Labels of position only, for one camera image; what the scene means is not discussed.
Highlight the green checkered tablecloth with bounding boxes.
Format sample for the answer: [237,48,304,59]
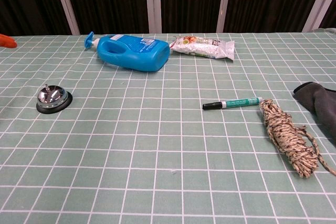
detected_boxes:
[0,28,336,224]

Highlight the silver call bell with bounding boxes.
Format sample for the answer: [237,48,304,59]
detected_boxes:
[36,84,74,115]

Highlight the blue pump detergent bottle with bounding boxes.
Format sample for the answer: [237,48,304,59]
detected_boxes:
[83,31,171,72]

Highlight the silver printed snack packet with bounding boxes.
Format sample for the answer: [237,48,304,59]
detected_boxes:
[169,35,235,62]

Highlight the green marker pen black cap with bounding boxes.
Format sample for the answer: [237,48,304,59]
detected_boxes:
[202,97,264,111]

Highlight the dark grey cloth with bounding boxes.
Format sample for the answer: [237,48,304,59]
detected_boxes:
[292,81,336,148]

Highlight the orange object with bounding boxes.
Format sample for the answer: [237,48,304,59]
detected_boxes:
[0,33,18,49]

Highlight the white vertical frame post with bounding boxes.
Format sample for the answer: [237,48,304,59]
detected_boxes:
[50,0,80,36]
[301,0,332,33]
[144,0,162,34]
[215,0,234,34]

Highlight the beige brown rope bundle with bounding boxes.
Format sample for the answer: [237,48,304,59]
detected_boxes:
[259,99,336,179]

